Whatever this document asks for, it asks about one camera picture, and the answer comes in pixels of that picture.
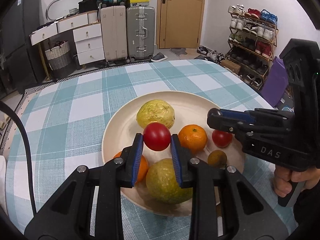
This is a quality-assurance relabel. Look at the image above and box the red tomato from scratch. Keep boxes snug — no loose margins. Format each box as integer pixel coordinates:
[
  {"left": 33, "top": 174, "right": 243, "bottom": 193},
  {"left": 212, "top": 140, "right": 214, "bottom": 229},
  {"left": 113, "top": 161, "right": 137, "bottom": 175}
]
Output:
[
  {"left": 212, "top": 129, "right": 233, "bottom": 148},
  {"left": 143, "top": 122, "right": 171, "bottom": 152}
]

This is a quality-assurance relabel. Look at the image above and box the orange mandarin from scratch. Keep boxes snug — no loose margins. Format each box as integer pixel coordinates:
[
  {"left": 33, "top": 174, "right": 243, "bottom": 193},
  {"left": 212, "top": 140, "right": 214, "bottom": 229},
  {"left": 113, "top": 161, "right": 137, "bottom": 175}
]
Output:
[
  {"left": 113, "top": 150, "right": 149, "bottom": 185},
  {"left": 178, "top": 124, "right": 208, "bottom": 154}
]

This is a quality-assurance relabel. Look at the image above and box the brown longan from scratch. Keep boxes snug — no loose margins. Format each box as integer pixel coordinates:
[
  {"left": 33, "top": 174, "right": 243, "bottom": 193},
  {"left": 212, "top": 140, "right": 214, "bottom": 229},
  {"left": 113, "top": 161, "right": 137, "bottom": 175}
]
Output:
[{"left": 207, "top": 150, "right": 227, "bottom": 168}]

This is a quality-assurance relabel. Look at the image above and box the yellow-green guava fruit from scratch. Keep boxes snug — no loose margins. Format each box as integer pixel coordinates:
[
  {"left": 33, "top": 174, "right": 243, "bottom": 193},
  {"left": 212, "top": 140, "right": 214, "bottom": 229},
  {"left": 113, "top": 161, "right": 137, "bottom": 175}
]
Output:
[{"left": 136, "top": 99, "right": 175, "bottom": 129}]

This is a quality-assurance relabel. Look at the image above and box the green guava fruit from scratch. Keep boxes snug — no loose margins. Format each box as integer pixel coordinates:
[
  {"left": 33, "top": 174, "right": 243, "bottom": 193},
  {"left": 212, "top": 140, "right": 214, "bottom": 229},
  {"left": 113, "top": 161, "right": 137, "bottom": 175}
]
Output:
[{"left": 145, "top": 158, "right": 193, "bottom": 204}]

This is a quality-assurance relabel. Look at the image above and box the person's right hand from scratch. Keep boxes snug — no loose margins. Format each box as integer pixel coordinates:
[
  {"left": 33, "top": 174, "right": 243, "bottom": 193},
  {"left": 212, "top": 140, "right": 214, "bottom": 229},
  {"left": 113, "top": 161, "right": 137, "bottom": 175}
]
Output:
[{"left": 273, "top": 165, "right": 320, "bottom": 197}]

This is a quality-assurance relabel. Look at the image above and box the purple bag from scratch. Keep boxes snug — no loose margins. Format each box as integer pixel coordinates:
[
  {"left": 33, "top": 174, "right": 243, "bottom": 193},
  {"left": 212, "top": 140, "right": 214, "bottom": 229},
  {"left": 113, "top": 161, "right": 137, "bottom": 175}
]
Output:
[{"left": 260, "top": 57, "right": 289, "bottom": 107}]

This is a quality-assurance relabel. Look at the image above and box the wooden shoe rack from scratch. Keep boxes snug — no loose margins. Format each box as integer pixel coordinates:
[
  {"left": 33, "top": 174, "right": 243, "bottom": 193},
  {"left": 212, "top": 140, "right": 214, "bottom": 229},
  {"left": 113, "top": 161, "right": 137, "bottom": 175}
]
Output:
[{"left": 226, "top": 4, "right": 278, "bottom": 90}]

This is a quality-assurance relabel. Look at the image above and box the teal plaid tablecloth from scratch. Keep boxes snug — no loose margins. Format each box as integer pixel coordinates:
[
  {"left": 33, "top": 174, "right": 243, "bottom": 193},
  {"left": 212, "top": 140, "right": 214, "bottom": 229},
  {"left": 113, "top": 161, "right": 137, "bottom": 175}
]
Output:
[{"left": 5, "top": 60, "right": 297, "bottom": 239}]

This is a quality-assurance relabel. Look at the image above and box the wooden door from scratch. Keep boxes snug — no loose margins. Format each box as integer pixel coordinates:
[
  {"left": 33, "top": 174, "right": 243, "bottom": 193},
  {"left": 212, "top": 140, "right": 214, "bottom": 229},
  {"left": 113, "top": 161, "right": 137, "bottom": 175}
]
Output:
[{"left": 156, "top": 0, "right": 204, "bottom": 49}]

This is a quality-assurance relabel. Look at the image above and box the silver suitcase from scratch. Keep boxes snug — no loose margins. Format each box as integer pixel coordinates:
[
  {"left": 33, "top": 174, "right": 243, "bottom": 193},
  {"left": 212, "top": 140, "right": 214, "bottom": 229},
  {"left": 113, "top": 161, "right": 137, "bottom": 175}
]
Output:
[{"left": 126, "top": 6, "right": 155, "bottom": 62}]

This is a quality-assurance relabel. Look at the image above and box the yellow black box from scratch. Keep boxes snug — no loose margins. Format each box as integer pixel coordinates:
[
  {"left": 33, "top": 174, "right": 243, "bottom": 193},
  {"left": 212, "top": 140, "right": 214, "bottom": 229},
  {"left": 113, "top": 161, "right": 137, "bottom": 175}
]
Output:
[{"left": 129, "top": 0, "right": 150, "bottom": 7}]

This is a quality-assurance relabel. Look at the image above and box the beige suitcase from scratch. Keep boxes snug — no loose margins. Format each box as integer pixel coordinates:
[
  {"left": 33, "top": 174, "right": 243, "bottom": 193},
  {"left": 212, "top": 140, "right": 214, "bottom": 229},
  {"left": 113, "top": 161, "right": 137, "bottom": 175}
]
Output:
[{"left": 100, "top": 5, "right": 127, "bottom": 61}]

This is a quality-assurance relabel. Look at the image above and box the white drawer desk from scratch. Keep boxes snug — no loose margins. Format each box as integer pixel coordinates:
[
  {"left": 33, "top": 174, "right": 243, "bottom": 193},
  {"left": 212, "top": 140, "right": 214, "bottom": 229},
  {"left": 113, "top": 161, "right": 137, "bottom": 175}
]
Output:
[{"left": 30, "top": 10, "right": 105, "bottom": 65}]

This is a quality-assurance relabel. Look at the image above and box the woven laundry basket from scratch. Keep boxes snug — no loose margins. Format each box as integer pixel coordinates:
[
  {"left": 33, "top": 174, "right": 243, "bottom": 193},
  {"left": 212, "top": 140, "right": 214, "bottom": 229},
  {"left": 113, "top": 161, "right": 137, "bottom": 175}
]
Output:
[{"left": 45, "top": 41, "right": 75, "bottom": 79}]

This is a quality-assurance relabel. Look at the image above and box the black refrigerator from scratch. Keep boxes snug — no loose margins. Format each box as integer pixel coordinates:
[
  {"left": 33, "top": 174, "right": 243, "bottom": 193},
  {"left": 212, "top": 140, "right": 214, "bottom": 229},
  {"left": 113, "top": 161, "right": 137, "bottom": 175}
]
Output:
[{"left": 1, "top": 0, "right": 46, "bottom": 94}]

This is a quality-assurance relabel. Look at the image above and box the black cable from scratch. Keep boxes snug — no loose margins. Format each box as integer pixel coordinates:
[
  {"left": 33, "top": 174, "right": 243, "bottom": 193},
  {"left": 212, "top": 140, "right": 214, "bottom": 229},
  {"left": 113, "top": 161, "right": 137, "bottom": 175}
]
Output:
[{"left": 0, "top": 101, "right": 38, "bottom": 215}]

